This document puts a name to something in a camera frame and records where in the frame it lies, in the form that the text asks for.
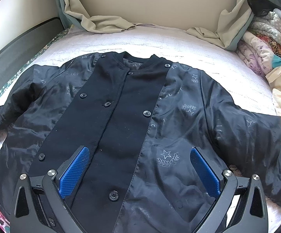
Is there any pile of folded colourful blankets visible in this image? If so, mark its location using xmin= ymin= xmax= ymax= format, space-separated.
xmin=236 ymin=9 xmax=281 ymax=116

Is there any black printed jacket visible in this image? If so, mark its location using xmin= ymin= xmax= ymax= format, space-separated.
xmin=0 ymin=51 xmax=281 ymax=233

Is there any white quilted mattress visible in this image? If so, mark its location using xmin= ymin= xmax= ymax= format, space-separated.
xmin=0 ymin=24 xmax=281 ymax=233

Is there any dark bed side rail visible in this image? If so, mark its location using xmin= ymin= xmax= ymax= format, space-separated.
xmin=0 ymin=17 xmax=64 ymax=90

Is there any beige bed sheet cover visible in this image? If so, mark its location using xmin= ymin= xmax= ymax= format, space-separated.
xmin=56 ymin=0 xmax=253 ymax=50

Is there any black garment on pile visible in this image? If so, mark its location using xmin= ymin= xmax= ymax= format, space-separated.
xmin=247 ymin=0 xmax=277 ymax=17

